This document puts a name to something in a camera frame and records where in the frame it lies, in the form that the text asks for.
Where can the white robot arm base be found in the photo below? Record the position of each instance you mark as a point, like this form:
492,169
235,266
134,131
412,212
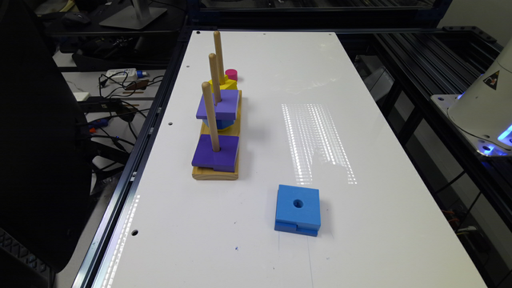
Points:
483,112

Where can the dark purple square block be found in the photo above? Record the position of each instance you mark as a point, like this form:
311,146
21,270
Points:
224,160

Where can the blue block under purple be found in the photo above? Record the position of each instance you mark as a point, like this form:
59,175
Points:
224,124

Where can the light purple square block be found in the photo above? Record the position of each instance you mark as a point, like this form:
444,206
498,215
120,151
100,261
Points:
226,109

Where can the yellow block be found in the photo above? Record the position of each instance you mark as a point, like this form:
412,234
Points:
228,84

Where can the pink cylinder block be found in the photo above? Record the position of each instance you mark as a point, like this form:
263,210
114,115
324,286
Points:
232,74

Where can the blue square block with hole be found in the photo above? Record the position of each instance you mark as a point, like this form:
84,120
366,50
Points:
298,210

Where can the wooden base board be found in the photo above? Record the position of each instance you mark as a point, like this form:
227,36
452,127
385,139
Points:
200,173

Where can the front wooden peg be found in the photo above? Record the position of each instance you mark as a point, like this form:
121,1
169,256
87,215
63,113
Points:
210,112

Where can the wooden peg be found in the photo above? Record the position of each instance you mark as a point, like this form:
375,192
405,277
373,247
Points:
215,78
218,51
210,112

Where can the middle wooden peg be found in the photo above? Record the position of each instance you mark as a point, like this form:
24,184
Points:
215,78

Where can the rear wooden peg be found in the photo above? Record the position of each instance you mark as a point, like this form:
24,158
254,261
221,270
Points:
218,51

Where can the white power strip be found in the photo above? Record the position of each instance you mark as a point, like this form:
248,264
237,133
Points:
128,74

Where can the silver monitor stand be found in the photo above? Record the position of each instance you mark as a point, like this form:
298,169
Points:
134,17

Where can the black office chair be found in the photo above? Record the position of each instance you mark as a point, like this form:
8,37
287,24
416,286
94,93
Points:
45,173

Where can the black computer mouse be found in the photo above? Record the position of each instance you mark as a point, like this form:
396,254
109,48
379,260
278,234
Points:
75,19

